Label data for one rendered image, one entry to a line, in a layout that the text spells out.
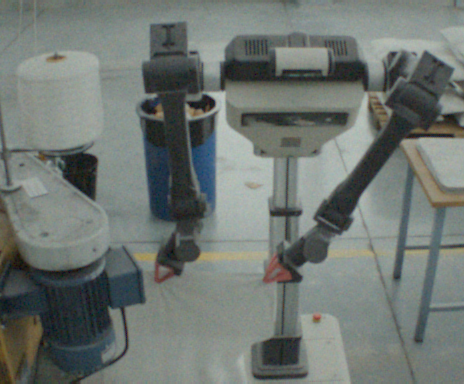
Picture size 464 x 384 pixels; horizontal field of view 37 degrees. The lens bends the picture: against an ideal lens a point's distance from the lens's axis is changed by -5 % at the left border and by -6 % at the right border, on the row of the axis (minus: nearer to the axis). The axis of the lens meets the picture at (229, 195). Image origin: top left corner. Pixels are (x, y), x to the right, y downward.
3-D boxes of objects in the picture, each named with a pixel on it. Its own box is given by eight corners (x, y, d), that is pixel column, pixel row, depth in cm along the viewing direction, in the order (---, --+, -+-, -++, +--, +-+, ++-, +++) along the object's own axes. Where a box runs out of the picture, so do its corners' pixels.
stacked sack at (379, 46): (448, 53, 545) (449, 38, 539) (459, 69, 508) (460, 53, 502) (369, 48, 550) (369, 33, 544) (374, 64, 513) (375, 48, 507)
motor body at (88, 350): (122, 335, 153) (109, 238, 142) (114, 381, 140) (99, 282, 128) (55, 333, 153) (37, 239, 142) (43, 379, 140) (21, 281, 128)
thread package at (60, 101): (110, 121, 146) (105, 42, 138) (98, 155, 132) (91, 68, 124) (34, 124, 146) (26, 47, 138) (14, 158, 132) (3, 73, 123)
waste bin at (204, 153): (223, 185, 452) (221, 87, 421) (223, 227, 406) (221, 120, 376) (146, 187, 452) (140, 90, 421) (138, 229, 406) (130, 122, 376)
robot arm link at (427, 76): (466, 68, 136) (425, 41, 136) (433, 124, 139) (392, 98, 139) (432, 68, 180) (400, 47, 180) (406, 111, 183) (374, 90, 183)
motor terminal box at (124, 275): (133, 287, 151) (128, 242, 146) (149, 314, 143) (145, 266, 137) (96, 297, 148) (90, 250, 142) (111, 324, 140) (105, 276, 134)
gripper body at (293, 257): (280, 266, 168) (303, 247, 166) (278, 243, 177) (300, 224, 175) (298, 281, 170) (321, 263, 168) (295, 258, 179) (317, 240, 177)
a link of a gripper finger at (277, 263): (254, 279, 173) (283, 256, 170) (253, 263, 179) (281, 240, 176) (273, 295, 175) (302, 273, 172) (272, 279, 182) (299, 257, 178)
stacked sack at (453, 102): (455, 97, 521) (456, 81, 515) (472, 118, 483) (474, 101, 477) (373, 95, 521) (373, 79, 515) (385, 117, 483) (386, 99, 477)
